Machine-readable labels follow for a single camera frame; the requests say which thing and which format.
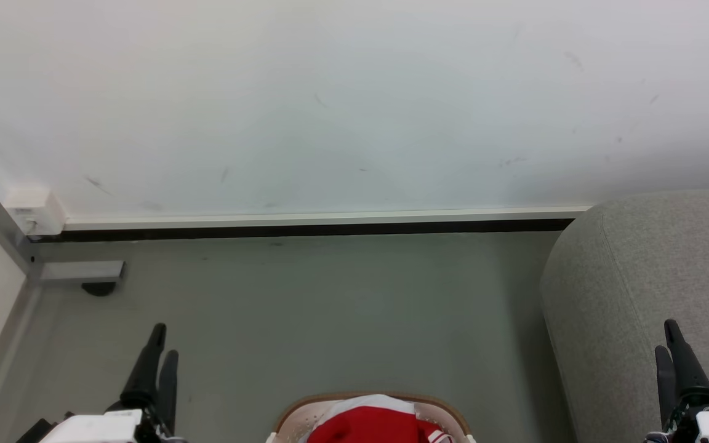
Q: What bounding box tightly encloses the perforated laundry basket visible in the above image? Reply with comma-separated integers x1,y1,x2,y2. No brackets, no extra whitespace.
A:
266,391,477,443

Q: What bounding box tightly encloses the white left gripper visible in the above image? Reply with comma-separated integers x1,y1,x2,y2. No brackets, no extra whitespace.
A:
39,322,186,443

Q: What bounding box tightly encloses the white wall outlet box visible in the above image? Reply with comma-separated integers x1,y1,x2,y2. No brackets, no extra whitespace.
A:
5,187,68,238

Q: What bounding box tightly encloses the grey fabric sofa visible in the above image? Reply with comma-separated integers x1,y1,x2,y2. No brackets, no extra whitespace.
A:
539,189,709,443

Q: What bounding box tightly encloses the red jersey with number two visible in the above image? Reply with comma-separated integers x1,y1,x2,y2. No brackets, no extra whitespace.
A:
305,394,455,443

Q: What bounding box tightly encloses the white and black baseboard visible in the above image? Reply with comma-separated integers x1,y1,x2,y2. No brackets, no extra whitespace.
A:
30,206,591,243

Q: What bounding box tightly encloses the grey metal foot bracket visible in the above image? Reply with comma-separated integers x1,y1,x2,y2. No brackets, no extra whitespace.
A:
39,260,126,285

